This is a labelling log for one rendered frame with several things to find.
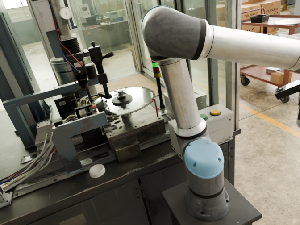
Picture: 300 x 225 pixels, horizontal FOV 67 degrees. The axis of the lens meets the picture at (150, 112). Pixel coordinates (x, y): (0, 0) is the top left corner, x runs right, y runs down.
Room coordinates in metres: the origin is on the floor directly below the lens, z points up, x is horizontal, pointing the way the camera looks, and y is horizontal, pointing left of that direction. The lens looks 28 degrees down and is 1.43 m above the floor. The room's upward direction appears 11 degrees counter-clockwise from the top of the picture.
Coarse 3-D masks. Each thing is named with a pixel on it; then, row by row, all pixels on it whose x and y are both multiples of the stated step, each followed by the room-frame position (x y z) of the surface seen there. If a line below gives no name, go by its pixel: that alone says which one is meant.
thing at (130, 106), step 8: (128, 88) 1.26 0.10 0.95; (136, 88) 1.24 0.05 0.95; (144, 88) 1.22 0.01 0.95; (112, 96) 1.18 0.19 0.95; (136, 96) 1.12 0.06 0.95; (144, 96) 1.10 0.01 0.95; (152, 96) 1.08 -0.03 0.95; (96, 104) 1.12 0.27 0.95; (104, 104) 1.10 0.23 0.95; (112, 104) 1.08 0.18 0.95; (120, 104) 1.06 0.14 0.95; (128, 104) 1.04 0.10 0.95; (136, 104) 1.02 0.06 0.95; (144, 104) 1.00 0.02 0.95; (96, 112) 1.02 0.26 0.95; (112, 112) 0.98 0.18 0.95; (120, 112) 0.97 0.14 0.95
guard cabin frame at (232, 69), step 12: (156, 0) 1.63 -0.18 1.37; (180, 0) 1.33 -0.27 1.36; (228, 0) 0.95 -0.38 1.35; (240, 0) 0.94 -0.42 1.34; (36, 12) 2.03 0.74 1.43; (132, 12) 2.23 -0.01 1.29; (228, 12) 0.95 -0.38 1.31; (240, 12) 0.94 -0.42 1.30; (36, 24) 2.02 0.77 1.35; (132, 24) 2.22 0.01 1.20; (228, 24) 0.95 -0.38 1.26; (240, 24) 0.94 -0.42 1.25; (132, 36) 2.25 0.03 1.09; (48, 48) 2.02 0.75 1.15; (228, 72) 0.95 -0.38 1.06; (228, 84) 0.95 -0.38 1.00; (228, 96) 0.95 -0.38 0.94; (228, 108) 0.95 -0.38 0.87
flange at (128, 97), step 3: (117, 96) 1.11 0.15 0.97; (123, 96) 1.10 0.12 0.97; (126, 96) 1.12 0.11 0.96; (129, 96) 1.11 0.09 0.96; (114, 99) 1.12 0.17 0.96; (117, 99) 1.11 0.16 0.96; (120, 99) 1.09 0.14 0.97; (123, 99) 1.09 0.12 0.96; (126, 99) 1.09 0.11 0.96; (129, 99) 1.08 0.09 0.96; (114, 102) 1.08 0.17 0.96; (117, 102) 1.07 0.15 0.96; (120, 102) 1.06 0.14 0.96; (123, 102) 1.06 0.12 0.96; (126, 102) 1.06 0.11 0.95
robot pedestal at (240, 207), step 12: (168, 192) 0.62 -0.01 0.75; (180, 192) 0.61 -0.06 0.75; (228, 192) 0.57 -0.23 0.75; (168, 204) 0.57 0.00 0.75; (180, 204) 0.56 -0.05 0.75; (240, 204) 0.51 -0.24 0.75; (180, 216) 0.51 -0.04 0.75; (192, 216) 0.50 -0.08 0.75; (228, 216) 0.48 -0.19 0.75; (240, 216) 0.47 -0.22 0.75; (252, 216) 0.46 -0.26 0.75
